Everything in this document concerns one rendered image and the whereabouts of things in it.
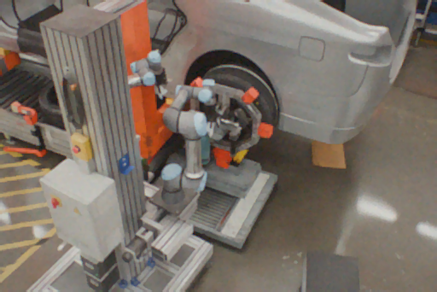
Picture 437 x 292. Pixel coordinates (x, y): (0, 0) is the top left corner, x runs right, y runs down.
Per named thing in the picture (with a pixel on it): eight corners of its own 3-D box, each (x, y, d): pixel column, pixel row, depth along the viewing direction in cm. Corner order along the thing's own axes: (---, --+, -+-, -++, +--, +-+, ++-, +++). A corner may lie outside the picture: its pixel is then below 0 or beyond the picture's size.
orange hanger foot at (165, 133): (191, 113, 407) (189, 79, 384) (160, 148, 370) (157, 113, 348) (174, 108, 412) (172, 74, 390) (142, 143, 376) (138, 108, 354)
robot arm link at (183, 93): (156, 134, 251) (177, 96, 293) (176, 136, 250) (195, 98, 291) (155, 114, 245) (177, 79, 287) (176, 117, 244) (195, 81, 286)
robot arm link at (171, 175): (165, 176, 290) (164, 160, 281) (186, 179, 288) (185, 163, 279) (160, 189, 281) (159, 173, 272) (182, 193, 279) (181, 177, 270)
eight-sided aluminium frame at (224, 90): (258, 154, 357) (264, 96, 322) (254, 160, 352) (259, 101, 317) (195, 135, 375) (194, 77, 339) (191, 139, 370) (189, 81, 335)
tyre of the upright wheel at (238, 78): (248, 47, 334) (188, 79, 378) (235, 62, 318) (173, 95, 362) (296, 119, 354) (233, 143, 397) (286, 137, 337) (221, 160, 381)
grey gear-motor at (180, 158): (206, 165, 421) (206, 135, 398) (184, 195, 392) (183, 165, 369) (189, 159, 427) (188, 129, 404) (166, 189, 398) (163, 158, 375)
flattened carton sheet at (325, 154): (340, 132, 471) (342, 130, 469) (345, 168, 430) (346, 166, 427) (311, 129, 474) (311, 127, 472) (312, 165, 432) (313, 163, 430)
